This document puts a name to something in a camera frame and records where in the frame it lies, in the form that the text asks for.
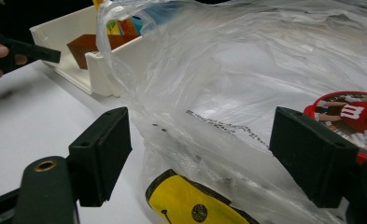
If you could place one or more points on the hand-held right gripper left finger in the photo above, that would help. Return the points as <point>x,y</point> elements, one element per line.
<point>100,155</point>

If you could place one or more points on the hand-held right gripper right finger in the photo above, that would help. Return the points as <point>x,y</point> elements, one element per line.
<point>312,155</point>

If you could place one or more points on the white plastic tray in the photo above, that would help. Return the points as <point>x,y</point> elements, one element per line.
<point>63,28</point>

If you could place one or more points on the brown box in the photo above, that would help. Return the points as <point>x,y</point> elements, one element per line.
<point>84,49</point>

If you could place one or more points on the yellow drink carton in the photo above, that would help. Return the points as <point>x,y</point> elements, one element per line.
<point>114,28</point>

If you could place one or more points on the clear smiley plastic bag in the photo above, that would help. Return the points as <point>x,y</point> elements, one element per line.
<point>234,62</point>

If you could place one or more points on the blue snack pouch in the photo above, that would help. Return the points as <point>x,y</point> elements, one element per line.
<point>159,12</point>

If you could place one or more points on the white table cover board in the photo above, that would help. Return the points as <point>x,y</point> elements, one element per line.
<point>31,124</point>

